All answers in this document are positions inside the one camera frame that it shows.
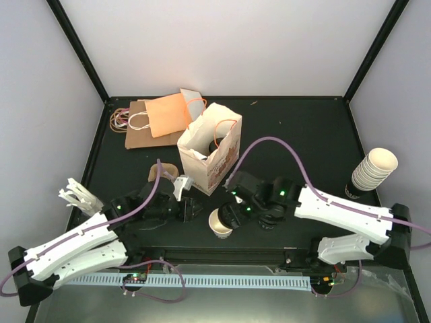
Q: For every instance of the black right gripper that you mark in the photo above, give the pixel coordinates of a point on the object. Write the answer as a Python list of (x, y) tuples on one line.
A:
[(243, 216)]

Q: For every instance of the printed white paper bag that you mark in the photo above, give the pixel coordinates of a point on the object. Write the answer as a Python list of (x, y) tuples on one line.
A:
[(208, 169)]

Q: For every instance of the stack of paper cups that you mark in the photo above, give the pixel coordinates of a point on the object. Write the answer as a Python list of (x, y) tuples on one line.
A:
[(375, 168)]

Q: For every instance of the white slotted cable rail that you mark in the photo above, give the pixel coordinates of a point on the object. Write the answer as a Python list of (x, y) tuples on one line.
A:
[(193, 281)]

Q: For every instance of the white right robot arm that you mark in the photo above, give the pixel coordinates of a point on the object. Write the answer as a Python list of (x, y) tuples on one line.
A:
[(375, 233)]

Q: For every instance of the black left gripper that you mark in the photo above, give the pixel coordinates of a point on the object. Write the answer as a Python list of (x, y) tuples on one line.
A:
[(187, 209)]

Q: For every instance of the orange kraft paper bag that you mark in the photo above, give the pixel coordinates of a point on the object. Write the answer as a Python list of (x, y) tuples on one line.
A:
[(173, 113)]

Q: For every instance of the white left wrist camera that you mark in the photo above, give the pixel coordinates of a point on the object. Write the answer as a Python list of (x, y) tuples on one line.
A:
[(181, 183)]

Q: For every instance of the black plastic cup lid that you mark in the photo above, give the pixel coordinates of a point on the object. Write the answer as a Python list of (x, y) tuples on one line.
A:
[(229, 215)]

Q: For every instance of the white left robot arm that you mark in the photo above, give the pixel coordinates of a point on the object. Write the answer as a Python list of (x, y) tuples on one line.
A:
[(107, 239)]

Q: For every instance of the brown pulp cup carrier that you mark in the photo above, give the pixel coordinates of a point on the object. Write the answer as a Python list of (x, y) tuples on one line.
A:
[(168, 171)]

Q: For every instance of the single paper coffee cup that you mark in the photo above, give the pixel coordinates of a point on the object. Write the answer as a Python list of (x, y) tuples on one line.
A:
[(220, 230)]

